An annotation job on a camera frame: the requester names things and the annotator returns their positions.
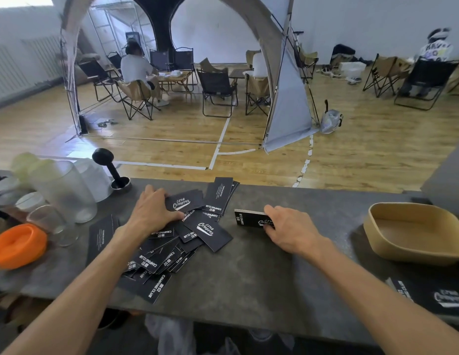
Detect person's left hand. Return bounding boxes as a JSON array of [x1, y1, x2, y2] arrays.
[[120, 185, 186, 244]]

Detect person's right hand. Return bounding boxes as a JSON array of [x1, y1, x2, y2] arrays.
[[263, 205, 328, 256]]

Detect black card white script print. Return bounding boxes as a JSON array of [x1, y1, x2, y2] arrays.
[[165, 189, 205, 214]]

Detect small stack black cards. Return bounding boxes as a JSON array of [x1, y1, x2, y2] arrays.
[[234, 209, 275, 230]]

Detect person's left forearm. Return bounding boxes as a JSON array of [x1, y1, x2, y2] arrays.
[[0, 229, 145, 355]]

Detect person's right forearm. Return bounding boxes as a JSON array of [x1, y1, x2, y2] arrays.
[[300, 240, 459, 355]]

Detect scattered pile of black cards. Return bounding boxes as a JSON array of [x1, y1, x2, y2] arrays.
[[118, 177, 240, 304]]

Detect black printed booklet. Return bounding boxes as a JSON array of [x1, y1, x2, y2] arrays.
[[86, 214, 120, 266]]

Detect black coffee tamper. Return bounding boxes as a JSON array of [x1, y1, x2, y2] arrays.
[[92, 148, 132, 193]]

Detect white plastic container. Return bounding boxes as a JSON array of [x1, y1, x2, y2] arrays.
[[73, 158, 113, 203]]

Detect clear plastic pitcher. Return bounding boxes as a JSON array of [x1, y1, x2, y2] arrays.
[[29, 160, 98, 224]]

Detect white plastic bag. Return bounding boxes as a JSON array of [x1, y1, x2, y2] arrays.
[[320, 109, 344, 135]]

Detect clear drinking glass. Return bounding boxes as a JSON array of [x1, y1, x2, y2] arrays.
[[26, 205, 80, 248]]

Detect beige folding camp chair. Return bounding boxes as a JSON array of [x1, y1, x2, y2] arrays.
[[293, 31, 319, 81], [115, 79, 163, 121], [245, 73, 271, 116], [363, 53, 412, 98]]

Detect black folding camp chair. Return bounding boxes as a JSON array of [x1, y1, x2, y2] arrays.
[[79, 57, 122, 103], [196, 68, 239, 119], [394, 56, 459, 111], [169, 47, 199, 93]]

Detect grey arched tent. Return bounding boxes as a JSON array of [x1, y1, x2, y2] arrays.
[[59, 0, 320, 155]]

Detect small wooden camp table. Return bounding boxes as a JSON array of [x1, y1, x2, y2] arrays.
[[157, 70, 194, 95]]

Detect beige rectangular tray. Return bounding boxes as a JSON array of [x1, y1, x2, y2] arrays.
[[363, 202, 459, 267]]

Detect clear glass bowl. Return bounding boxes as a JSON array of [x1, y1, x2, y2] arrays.
[[15, 191, 46, 215]]

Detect bottle with green lid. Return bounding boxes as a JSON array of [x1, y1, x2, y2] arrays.
[[10, 152, 56, 191]]

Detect orange round silicone bowl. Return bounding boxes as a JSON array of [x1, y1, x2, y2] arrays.
[[0, 223, 48, 270]]

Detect black printed menu sheet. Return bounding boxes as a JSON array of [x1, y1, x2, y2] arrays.
[[384, 276, 459, 319]]

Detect white storage box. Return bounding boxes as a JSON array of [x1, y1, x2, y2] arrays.
[[340, 61, 367, 79]]

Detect black bag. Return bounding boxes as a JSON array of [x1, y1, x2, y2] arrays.
[[330, 44, 357, 68]]

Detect metal scaffold frame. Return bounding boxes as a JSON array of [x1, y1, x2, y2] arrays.
[[90, 0, 158, 53]]

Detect white wall radiator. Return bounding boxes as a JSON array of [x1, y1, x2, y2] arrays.
[[0, 35, 64, 107]]

